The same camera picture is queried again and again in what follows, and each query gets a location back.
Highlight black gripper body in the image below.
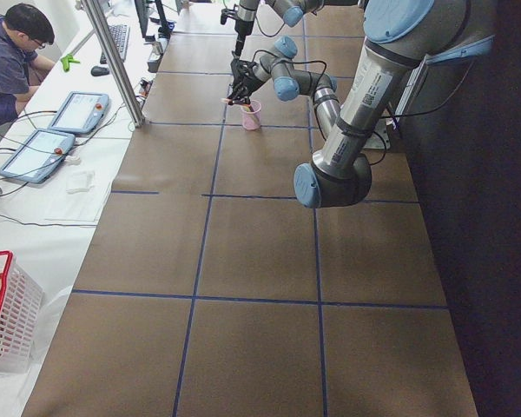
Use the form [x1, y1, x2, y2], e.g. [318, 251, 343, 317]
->
[230, 58, 270, 98]
[221, 3, 256, 39]

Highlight orange highlighter pen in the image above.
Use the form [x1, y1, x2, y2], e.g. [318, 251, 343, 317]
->
[221, 98, 251, 107]

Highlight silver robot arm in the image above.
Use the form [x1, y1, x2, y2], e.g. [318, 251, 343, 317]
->
[221, 0, 498, 209]
[221, 0, 324, 58]

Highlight pink mesh pen holder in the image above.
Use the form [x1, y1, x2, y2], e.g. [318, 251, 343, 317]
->
[241, 100, 261, 130]

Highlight black monitor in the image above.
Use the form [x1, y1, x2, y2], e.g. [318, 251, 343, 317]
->
[134, 0, 175, 43]

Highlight black keyboard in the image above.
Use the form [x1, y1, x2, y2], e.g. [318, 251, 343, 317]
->
[109, 23, 130, 62]

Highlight black computer mouse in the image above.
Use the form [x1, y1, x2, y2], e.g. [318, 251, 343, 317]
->
[90, 66, 110, 77]

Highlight far teach pendant tablet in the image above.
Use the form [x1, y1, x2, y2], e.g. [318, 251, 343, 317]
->
[48, 91, 110, 135]

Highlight teach pendant tablet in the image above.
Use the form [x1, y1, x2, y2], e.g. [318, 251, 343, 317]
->
[48, 91, 110, 135]
[0, 129, 76, 184]

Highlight green plastic clamp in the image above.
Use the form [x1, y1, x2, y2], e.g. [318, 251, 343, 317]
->
[60, 53, 81, 72]

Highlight crumpled white tissue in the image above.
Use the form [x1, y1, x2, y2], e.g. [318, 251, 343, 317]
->
[64, 156, 81, 165]

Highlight near teach pendant tablet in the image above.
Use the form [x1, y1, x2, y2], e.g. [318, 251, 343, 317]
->
[0, 129, 76, 184]

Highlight seated person dark shirt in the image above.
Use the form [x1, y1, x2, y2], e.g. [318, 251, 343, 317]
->
[0, 3, 55, 126]

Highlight white red plastic basket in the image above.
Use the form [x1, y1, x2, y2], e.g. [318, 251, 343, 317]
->
[0, 251, 43, 378]

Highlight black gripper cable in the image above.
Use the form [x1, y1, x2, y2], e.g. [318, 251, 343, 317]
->
[251, 48, 331, 88]

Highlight aluminium frame post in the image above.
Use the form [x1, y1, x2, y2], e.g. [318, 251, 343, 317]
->
[82, 0, 145, 128]

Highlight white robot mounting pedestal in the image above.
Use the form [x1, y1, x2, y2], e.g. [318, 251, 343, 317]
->
[364, 115, 401, 151]

